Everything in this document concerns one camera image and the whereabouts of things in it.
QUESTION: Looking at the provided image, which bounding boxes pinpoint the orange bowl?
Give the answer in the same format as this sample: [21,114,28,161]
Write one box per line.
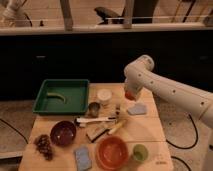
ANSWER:
[95,136,129,171]

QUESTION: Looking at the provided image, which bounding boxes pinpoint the green plastic tray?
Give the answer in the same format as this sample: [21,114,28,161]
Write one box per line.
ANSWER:
[33,79,90,115]

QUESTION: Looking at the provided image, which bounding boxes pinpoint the green cup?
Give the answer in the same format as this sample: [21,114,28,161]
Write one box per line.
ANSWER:
[132,144,149,162]

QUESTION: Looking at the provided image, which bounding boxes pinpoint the red apple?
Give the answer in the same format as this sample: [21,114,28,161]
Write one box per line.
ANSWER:
[125,91,136,101]

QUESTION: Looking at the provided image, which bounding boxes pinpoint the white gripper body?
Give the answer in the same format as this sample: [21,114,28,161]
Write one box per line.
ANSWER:
[124,79,142,99]

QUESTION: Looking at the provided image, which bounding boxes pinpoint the bunch of dark grapes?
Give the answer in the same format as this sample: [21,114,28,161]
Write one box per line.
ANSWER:
[34,134,53,161]

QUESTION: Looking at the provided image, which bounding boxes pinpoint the wooden block brush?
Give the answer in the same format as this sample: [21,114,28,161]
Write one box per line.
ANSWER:
[86,124,109,142]

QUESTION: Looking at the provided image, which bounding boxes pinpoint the green banana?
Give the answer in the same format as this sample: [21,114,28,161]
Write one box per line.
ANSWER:
[46,92,66,103]

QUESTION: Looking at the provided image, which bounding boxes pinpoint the blue sponge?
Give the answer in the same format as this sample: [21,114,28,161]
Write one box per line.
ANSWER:
[74,146,92,171]

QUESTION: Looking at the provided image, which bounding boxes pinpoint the blue grey cloth piece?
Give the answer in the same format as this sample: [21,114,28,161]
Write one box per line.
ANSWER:
[127,103,147,115]

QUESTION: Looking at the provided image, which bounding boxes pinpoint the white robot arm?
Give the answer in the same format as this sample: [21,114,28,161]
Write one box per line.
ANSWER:
[124,55,213,129]

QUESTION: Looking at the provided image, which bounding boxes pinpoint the purple bowl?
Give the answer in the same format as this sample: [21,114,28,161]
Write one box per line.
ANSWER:
[50,121,76,147]

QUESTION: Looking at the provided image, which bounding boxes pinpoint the yellow corn cob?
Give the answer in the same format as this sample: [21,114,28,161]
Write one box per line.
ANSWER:
[107,120,126,135]

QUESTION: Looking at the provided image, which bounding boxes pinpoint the small metal cup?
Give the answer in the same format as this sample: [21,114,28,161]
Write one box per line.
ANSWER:
[88,102,100,117]

